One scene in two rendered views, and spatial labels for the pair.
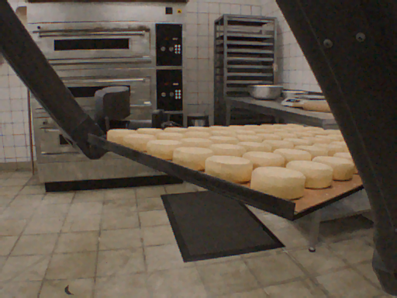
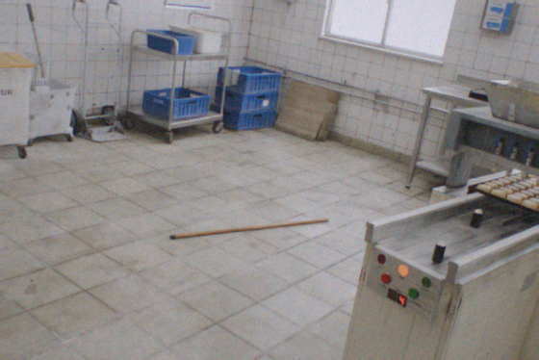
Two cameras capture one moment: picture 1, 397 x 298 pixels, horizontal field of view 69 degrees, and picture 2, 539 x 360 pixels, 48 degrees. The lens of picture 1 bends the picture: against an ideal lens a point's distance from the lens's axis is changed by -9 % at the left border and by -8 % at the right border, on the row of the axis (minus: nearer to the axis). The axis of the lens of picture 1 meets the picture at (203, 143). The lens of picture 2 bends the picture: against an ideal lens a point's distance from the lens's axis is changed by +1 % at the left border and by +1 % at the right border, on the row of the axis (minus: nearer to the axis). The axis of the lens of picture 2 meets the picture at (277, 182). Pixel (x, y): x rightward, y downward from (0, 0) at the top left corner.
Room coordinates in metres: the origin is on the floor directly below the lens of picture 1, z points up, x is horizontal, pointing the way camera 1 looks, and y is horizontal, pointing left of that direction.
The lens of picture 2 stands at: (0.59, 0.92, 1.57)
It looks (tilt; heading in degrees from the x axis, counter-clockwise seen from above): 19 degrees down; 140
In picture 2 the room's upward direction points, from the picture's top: 9 degrees clockwise
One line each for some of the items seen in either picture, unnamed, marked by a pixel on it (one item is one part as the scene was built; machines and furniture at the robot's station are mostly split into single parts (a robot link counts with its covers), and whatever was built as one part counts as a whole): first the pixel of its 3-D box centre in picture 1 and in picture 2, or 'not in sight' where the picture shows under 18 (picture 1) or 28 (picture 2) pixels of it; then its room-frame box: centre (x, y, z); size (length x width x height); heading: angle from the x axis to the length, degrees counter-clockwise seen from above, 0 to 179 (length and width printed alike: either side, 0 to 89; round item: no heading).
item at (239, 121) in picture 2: not in sight; (244, 115); (-4.63, 4.68, 0.10); 0.60 x 0.40 x 0.20; 102
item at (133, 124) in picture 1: (146, 133); not in sight; (0.67, 0.12, 0.98); 0.07 x 0.07 x 0.10; 86
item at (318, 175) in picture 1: (308, 174); not in sight; (0.32, -0.11, 1.00); 0.05 x 0.05 x 0.02
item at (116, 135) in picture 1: (122, 136); not in sight; (0.51, 0.13, 1.01); 0.05 x 0.05 x 0.02
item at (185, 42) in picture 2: not in sight; (169, 41); (-4.38, 3.56, 0.88); 0.40 x 0.30 x 0.16; 18
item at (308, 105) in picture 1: (327, 108); not in sight; (2.08, -0.84, 0.91); 0.56 x 0.06 x 0.06; 43
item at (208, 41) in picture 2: not in sight; (194, 38); (-4.53, 3.91, 0.90); 0.44 x 0.36 x 0.20; 23
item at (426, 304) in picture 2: not in sight; (403, 281); (-0.39, 2.29, 0.77); 0.24 x 0.04 x 0.14; 7
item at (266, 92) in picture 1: (265, 92); not in sight; (3.28, -0.64, 0.95); 0.39 x 0.39 x 0.14
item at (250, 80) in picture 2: not in sight; (249, 79); (-4.63, 4.68, 0.50); 0.60 x 0.40 x 0.20; 107
